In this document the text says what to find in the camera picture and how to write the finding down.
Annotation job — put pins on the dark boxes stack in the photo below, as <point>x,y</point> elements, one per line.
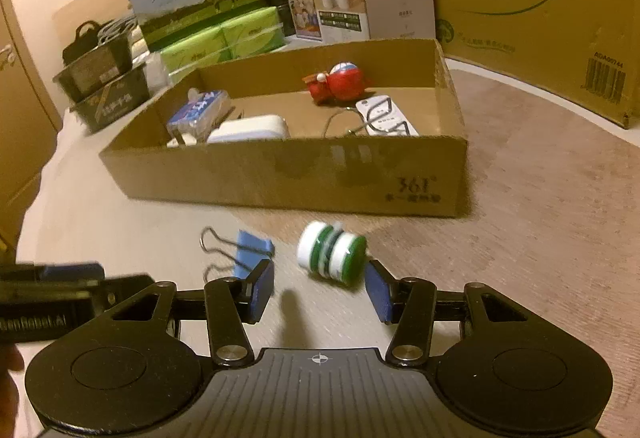
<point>274,0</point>

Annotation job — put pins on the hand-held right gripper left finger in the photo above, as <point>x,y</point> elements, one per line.
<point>262,290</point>

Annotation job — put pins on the green and white spool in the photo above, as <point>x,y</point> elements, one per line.
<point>330,253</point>

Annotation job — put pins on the shallow cardboard box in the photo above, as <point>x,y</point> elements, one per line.
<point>300,172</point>

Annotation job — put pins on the black bag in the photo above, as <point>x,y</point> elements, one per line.
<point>80,40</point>

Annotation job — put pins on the blue and white packet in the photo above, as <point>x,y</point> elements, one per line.
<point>200,112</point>

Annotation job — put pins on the white plastic bag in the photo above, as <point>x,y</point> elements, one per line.
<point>156,67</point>

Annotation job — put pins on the large brown cardboard box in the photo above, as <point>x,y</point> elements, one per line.
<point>540,17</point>

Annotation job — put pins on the blue binder clip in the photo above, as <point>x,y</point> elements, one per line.
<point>252,250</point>

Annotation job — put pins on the wooden door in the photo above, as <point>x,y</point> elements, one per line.
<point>25,117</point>

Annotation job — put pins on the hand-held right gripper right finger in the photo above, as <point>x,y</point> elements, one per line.
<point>377,290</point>

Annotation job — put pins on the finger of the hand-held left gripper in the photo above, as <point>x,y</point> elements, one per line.
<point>70,272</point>
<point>75,294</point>

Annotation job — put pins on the white square night light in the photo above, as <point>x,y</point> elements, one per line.
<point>250,130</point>

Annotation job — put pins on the red round toy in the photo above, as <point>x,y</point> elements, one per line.
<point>342,80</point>

